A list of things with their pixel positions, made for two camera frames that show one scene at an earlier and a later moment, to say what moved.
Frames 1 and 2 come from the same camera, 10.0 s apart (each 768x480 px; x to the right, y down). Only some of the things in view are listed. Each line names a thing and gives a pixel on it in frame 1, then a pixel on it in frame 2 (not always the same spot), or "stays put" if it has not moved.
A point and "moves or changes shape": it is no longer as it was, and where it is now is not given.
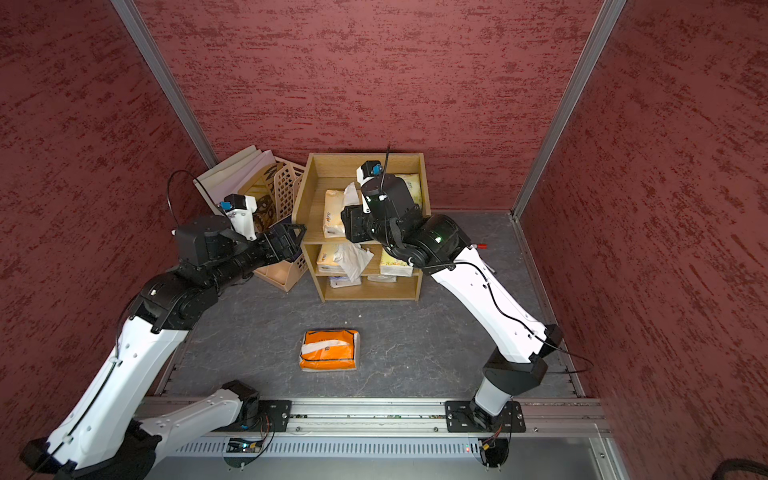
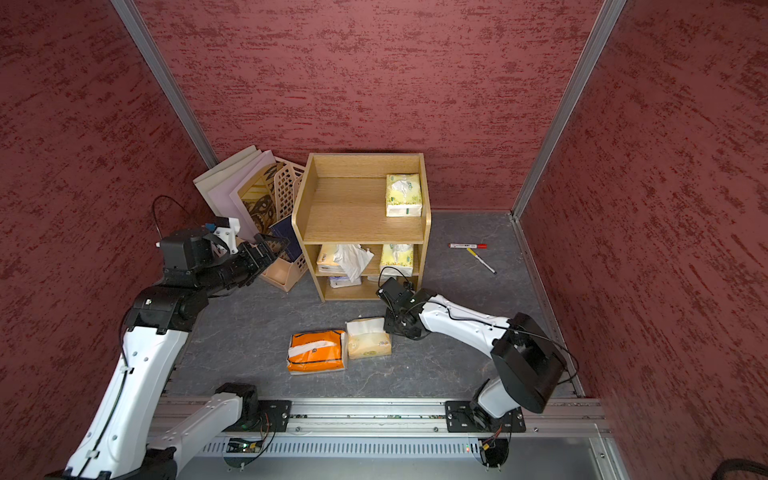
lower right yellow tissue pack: x=394 y=267 stays put
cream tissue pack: x=335 y=201 -> x=367 y=338
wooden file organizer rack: x=287 y=181 stays put
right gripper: x=357 y=216 -> x=392 y=329
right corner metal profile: x=606 y=19 stays put
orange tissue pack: x=326 y=350 moves or changes shape
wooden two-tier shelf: x=350 y=271 stays put
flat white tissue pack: x=343 y=281 stays put
